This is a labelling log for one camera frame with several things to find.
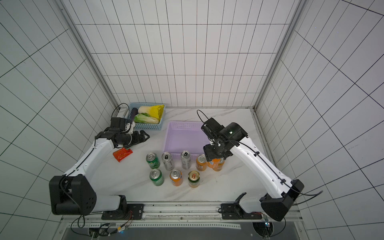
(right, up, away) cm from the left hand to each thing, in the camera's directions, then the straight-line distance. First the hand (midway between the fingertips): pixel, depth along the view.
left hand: (141, 141), depth 85 cm
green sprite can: (+8, -10, -4) cm, 13 cm away
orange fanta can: (+35, -11, -5) cm, 37 cm away
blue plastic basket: (-3, +8, +16) cm, 18 cm away
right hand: (+37, -4, -16) cm, 41 cm away
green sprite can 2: (+12, -17, -11) cm, 23 cm away
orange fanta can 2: (+43, -8, -15) cm, 46 cm away
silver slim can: (+26, -7, -7) cm, 28 cm away
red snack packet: (-15, -9, +7) cm, 19 cm away
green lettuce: (-4, +14, +19) cm, 24 cm away
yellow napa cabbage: (+3, +19, +21) cm, 29 cm away
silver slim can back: (+17, -9, -7) cm, 21 cm away
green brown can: (+31, -17, -11) cm, 37 cm away
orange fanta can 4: (+22, -16, -10) cm, 29 cm away
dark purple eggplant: (-15, +19, +28) cm, 37 cm away
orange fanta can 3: (+39, -8, -18) cm, 43 cm away
